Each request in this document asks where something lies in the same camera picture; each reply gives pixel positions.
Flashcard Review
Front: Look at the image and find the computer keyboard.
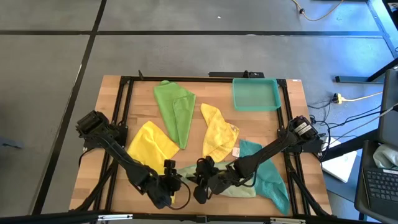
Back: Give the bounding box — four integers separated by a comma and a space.
362, 167, 398, 213

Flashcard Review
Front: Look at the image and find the teal microfiber towel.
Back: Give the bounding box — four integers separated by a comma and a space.
238, 139, 290, 216

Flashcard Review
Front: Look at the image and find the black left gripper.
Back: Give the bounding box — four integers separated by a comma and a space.
155, 159, 184, 196

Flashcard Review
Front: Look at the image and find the computer monitor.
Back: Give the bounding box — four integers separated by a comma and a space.
377, 68, 398, 147

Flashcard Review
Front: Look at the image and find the black aluminium table frame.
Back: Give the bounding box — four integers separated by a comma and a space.
68, 70, 335, 218

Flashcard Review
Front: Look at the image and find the white crumpled cloth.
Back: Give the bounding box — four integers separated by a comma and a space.
372, 144, 398, 171

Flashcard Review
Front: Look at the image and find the teal translucent plastic bin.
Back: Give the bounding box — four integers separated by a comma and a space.
232, 77, 282, 112

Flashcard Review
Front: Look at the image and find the yellow microfiber towel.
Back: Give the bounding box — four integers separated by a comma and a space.
200, 103, 241, 163
126, 120, 180, 205

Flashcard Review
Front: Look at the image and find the black clamp bracket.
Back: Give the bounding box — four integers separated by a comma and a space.
208, 70, 266, 79

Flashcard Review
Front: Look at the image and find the black desk leg bar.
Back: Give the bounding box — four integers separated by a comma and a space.
320, 128, 382, 162

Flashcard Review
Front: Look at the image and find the sage green microfiber towel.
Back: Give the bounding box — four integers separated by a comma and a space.
177, 161, 257, 198

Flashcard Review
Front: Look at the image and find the lime green microfiber towel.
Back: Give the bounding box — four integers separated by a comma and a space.
153, 80, 197, 150

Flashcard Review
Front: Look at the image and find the silver metal bracket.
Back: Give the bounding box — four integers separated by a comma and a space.
269, 217, 307, 224
97, 213, 134, 222

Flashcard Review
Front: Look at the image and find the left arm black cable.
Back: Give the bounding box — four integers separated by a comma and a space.
169, 179, 192, 212

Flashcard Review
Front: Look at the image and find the white notebook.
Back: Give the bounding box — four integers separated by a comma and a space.
321, 150, 358, 184

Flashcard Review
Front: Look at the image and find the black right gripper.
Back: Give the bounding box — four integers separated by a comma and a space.
186, 155, 249, 205

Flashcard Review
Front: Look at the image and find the yellow hanging cable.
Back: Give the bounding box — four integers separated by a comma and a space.
291, 0, 345, 22

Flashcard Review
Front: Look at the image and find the yellow plug with cable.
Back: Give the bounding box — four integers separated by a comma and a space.
333, 92, 384, 105

